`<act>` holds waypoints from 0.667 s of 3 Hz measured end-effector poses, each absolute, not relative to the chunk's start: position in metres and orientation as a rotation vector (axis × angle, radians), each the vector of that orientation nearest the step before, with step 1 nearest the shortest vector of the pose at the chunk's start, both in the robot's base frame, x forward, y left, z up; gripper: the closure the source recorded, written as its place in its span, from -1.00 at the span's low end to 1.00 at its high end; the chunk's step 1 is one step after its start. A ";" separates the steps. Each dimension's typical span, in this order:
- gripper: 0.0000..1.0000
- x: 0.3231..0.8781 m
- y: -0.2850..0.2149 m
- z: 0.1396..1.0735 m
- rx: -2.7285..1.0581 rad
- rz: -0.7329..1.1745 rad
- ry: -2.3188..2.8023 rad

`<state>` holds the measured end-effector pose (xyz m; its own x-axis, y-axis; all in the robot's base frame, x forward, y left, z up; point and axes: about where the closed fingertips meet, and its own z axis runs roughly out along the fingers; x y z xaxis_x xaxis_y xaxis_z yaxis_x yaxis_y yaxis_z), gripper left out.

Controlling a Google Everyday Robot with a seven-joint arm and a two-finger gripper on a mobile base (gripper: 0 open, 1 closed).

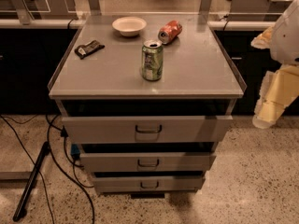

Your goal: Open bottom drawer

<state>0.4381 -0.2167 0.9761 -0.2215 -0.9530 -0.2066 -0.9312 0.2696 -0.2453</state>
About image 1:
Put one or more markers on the grey middle drawer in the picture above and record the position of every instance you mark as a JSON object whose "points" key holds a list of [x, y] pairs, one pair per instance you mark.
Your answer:
{"points": [[147, 162]]}

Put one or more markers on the green soda can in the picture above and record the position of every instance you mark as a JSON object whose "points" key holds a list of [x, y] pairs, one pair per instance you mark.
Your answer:
{"points": [[152, 60]]}

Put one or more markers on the white bowl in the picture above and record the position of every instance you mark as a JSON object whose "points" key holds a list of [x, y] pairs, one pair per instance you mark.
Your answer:
{"points": [[129, 26]]}

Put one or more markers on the orange soda can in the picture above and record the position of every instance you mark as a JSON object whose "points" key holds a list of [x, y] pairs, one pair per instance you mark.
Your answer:
{"points": [[169, 32]]}

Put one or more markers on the grey drawer cabinet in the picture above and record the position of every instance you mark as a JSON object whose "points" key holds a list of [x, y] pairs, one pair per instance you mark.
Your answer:
{"points": [[198, 80]]}

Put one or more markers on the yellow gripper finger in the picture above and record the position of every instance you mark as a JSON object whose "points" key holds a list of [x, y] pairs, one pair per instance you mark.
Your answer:
{"points": [[263, 40]]}

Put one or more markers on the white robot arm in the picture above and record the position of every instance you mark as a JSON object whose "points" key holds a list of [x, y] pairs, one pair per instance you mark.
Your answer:
{"points": [[284, 46]]}

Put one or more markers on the dark snack bag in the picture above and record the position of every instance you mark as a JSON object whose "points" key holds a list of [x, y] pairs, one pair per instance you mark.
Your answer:
{"points": [[85, 50]]}

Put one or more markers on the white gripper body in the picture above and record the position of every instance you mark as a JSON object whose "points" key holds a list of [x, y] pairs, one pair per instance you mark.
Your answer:
{"points": [[287, 37]]}

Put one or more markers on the grey drawer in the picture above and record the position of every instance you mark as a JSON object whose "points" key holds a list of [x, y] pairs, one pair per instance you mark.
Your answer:
{"points": [[155, 129], [147, 162], [148, 183]]}

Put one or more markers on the blue plug box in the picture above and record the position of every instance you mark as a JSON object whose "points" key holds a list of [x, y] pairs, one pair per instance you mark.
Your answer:
{"points": [[75, 152]]}

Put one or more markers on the white horizontal rail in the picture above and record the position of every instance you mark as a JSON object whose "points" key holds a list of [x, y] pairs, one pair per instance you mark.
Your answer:
{"points": [[75, 24]]}

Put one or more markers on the grey top drawer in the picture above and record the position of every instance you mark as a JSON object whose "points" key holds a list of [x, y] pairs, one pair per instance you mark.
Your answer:
{"points": [[155, 129]]}

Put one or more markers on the grey bottom drawer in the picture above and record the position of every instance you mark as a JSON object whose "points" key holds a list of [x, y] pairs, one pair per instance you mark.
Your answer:
{"points": [[148, 183]]}

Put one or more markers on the black bar on floor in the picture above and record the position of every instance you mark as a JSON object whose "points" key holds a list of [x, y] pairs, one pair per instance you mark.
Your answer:
{"points": [[20, 210]]}

